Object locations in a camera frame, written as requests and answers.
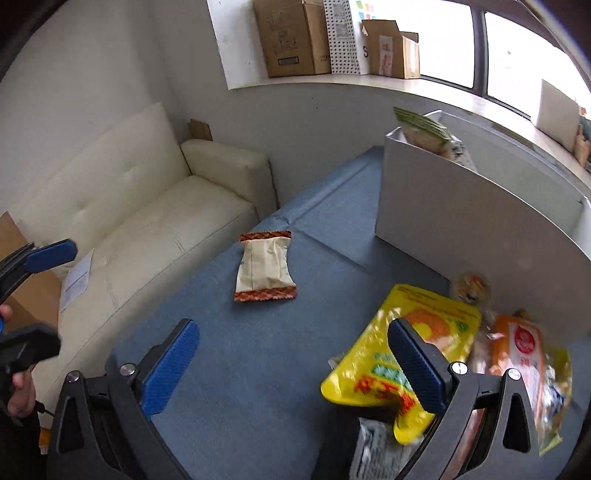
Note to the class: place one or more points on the white dotted paper bag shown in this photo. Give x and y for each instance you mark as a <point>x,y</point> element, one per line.
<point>341,37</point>

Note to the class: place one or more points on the white paper sheet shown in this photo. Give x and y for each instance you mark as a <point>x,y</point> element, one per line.
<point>78,279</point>

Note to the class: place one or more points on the small wooden box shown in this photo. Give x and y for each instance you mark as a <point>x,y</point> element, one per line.
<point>582,145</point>

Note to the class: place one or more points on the black white snack packet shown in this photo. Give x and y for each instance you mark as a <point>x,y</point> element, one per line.
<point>455,150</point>

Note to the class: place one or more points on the white foam box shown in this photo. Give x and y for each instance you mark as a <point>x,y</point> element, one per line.
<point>558,108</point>

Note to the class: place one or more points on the clear yellow-edged snack packet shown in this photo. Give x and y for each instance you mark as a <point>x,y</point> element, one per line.
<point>558,383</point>

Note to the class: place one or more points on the small open cardboard box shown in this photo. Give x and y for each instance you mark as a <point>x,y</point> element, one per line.
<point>392,50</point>

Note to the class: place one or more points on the cardboard piece on wall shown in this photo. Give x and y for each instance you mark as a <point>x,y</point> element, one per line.
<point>201,129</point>

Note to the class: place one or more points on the black white printed packet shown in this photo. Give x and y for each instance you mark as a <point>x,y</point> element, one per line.
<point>378,447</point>

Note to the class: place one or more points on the large brown cardboard box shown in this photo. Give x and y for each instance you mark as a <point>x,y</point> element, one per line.
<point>295,37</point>

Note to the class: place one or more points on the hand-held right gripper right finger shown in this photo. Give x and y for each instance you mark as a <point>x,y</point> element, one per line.
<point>418,364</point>

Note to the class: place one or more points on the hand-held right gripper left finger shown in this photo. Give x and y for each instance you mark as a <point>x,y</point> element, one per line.
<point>168,369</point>

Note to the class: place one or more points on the white cardboard box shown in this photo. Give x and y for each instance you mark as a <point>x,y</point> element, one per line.
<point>438,207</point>

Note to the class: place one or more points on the blue tablecloth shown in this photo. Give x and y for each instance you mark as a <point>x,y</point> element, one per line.
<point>231,392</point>

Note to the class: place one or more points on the green white striped snack packet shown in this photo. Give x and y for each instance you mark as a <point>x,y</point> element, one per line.
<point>422,122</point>

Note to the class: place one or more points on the cream packet with brown ends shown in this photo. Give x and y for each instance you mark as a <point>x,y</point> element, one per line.
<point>264,267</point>

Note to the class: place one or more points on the person's left hand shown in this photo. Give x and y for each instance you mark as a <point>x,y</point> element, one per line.
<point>21,394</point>

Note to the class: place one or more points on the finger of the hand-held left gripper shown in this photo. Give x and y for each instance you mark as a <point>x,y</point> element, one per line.
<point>51,256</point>
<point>27,346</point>

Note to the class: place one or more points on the round clear snack cup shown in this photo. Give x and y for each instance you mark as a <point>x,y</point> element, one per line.
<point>471,286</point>

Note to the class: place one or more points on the flat brown cardboard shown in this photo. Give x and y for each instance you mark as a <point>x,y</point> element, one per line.
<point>23,295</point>

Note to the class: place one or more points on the orange snack packet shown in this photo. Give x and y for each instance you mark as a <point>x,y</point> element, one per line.
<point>521,346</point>

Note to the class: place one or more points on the cream leather sofa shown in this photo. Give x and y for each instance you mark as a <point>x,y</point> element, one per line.
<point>138,207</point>

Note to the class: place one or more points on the large yellow snack packet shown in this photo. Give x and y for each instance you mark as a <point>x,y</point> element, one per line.
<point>360,369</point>

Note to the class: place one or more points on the window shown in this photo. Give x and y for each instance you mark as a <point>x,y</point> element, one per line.
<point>508,46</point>

